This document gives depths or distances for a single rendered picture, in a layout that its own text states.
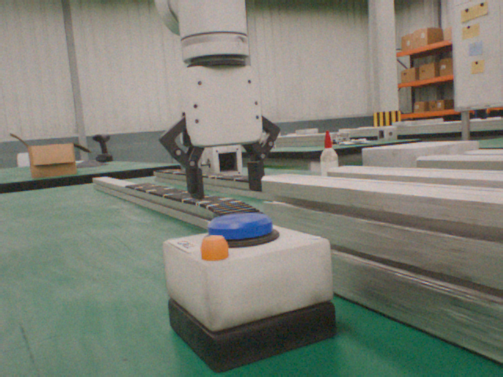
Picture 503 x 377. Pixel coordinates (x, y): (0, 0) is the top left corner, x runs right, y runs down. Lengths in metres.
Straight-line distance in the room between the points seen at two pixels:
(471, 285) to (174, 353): 0.17
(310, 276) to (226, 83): 0.37
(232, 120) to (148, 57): 11.40
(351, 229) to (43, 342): 0.22
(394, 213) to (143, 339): 0.18
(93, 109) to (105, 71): 0.89
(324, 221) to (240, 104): 0.29
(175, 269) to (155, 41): 11.85
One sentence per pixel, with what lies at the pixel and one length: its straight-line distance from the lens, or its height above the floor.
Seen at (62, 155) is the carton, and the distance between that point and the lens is 2.52.
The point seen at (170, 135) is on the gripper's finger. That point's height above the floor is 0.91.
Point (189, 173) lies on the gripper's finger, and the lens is 0.61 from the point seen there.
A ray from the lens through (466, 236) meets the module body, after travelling 0.29.
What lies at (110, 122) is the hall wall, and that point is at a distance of 11.60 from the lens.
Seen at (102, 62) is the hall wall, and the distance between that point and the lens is 11.73.
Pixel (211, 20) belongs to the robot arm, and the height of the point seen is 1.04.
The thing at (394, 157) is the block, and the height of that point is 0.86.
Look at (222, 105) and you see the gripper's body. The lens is 0.61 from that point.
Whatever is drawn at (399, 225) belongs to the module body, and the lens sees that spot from 0.32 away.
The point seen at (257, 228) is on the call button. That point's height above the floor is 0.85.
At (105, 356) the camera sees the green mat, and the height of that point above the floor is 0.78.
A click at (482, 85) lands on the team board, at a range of 3.83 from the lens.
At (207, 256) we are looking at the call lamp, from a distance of 0.26.
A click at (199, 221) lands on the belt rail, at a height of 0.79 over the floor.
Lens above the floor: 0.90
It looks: 7 degrees down
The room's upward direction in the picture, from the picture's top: 5 degrees counter-clockwise
